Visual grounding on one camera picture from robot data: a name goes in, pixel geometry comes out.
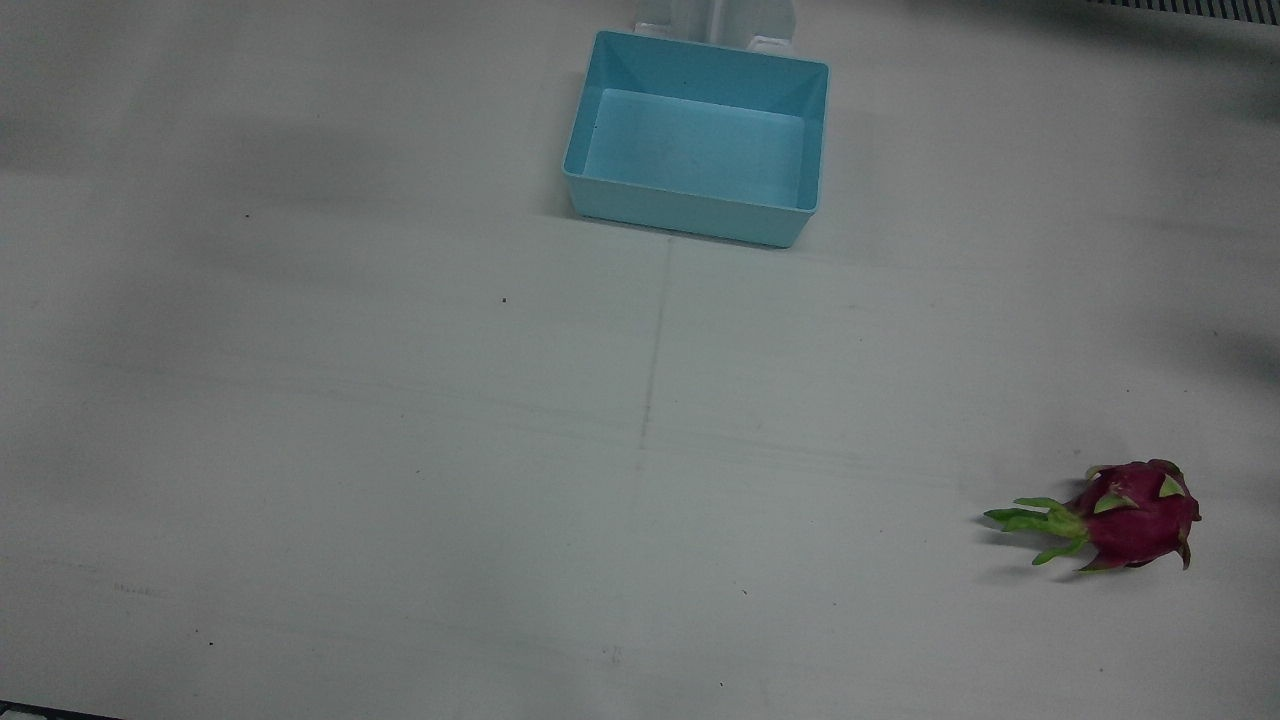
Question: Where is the grey slatted grille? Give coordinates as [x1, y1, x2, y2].
[1085, 0, 1280, 25]

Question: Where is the light blue plastic bin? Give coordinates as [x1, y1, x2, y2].
[562, 30, 831, 249]

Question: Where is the red dragon fruit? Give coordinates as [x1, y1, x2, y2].
[983, 459, 1202, 573]

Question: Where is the white robot stand base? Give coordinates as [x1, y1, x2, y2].
[633, 0, 798, 53]

